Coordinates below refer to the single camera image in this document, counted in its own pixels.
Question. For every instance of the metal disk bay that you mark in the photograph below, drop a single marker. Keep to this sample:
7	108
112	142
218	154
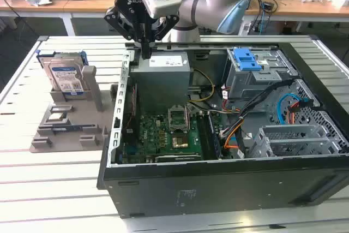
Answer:
294	134

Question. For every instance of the blue plastic carrier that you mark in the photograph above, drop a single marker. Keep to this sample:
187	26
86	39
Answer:
246	61

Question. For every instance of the CPU socket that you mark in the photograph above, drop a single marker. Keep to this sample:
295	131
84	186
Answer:
180	141

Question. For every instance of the white power strip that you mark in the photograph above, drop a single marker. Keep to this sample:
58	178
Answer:
245	29

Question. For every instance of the metal drive cage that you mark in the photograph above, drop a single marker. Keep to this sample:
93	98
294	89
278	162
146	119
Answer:
245	85

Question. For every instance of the grey parts rack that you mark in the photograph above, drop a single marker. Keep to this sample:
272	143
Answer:
81	118

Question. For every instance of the silver CPU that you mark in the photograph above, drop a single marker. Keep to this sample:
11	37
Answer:
58	116

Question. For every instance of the long wooden desk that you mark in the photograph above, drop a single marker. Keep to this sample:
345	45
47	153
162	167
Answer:
90	3

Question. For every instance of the green motherboard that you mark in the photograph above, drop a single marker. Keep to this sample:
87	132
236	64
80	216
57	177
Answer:
152	134

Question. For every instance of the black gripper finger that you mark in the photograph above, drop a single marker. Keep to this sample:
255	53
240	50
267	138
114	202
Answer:
167	24
117	20

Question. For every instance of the installed RAM stick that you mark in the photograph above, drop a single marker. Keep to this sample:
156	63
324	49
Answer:
214	137

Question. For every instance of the black RAM slot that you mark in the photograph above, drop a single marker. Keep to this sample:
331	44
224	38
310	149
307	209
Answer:
203	134

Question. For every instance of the grey power supply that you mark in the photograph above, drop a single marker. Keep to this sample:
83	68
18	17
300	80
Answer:
161	85

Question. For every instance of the hard disk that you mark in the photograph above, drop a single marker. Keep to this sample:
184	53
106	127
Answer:
65	77

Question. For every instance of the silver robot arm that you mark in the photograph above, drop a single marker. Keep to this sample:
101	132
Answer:
207	3

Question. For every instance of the dark blue RAM stick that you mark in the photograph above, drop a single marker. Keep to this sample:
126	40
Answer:
68	128

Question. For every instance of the black PC case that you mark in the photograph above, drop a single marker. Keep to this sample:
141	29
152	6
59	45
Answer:
218	189

